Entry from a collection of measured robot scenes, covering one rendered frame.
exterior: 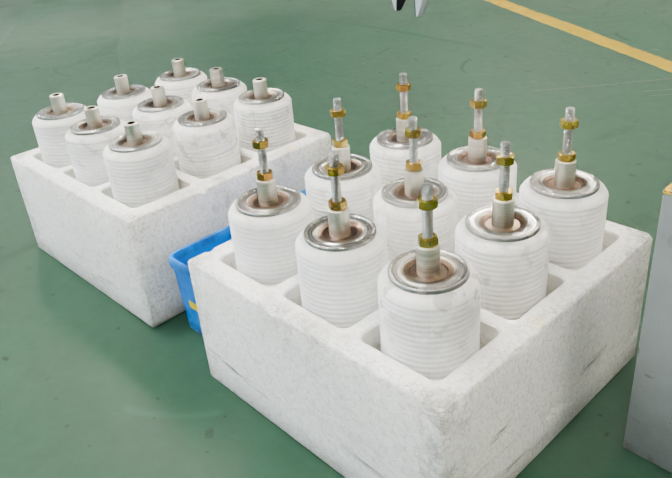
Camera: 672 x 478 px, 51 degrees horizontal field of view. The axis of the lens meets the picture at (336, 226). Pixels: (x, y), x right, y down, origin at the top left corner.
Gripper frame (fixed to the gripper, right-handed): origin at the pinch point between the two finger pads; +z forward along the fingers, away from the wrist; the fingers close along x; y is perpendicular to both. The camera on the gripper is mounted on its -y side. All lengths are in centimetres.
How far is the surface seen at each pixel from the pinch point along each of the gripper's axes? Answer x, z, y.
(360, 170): -8.6, 21.1, 2.9
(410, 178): 0.7, 19.0, 1.5
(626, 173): -28, 46, -64
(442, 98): -87, 46, -62
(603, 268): 15.1, 28.4, -13.7
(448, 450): 24.3, 33.5, 12.5
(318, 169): -12.0, 21.1, 7.0
